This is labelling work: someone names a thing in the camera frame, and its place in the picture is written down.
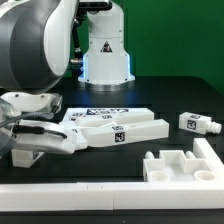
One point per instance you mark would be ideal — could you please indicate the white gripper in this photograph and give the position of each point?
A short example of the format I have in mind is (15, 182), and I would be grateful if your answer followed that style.
(62, 138)

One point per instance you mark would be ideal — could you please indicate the white chair seat part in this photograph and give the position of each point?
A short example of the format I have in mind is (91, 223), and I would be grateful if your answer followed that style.
(175, 166)

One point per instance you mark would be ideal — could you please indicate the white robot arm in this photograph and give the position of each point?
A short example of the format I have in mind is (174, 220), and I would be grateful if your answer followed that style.
(35, 38)

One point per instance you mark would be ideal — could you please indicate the white long chair side rear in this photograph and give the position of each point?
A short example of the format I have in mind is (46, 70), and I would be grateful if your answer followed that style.
(119, 118)

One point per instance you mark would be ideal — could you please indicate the white long chair side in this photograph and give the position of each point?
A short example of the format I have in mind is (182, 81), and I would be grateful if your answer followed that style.
(119, 118)
(116, 134)

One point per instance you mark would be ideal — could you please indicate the white chair back panel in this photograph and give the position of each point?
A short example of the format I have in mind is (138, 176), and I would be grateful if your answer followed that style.
(74, 113)

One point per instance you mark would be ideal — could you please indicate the white long chair side front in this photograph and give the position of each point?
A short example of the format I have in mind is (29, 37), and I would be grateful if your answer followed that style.
(116, 134)

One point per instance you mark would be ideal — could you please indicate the black camera stand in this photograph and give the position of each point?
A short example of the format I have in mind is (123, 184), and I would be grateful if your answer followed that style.
(77, 36)

